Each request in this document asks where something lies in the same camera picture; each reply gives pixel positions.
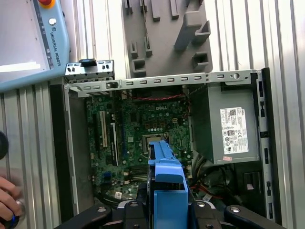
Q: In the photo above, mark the black open PC case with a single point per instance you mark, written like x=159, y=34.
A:
x=59, y=143

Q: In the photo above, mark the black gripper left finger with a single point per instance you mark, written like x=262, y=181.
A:
x=143, y=214

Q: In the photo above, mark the metal card retainer bracket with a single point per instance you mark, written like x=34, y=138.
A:
x=90, y=71

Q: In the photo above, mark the pale blue teach pendant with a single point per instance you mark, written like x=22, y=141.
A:
x=57, y=47

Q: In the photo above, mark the green motherboard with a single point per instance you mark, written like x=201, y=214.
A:
x=143, y=119

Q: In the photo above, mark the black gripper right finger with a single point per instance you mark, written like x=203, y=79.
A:
x=193, y=214

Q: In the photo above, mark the hard disk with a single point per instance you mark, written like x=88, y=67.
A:
x=169, y=167

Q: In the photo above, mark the black RAM slot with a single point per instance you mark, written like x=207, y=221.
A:
x=138, y=169
x=138, y=176

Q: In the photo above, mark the grey power supply unit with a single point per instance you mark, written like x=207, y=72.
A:
x=214, y=124

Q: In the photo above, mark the silver CPU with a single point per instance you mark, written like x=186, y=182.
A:
x=156, y=139

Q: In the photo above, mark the black round object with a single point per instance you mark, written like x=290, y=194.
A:
x=3, y=145

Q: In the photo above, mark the grey parts rack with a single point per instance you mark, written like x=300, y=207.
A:
x=164, y=40

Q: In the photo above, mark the person's bare hand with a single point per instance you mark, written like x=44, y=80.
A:
x=7, y=195

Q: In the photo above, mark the CPU socket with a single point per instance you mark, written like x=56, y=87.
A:
x=145, y=145

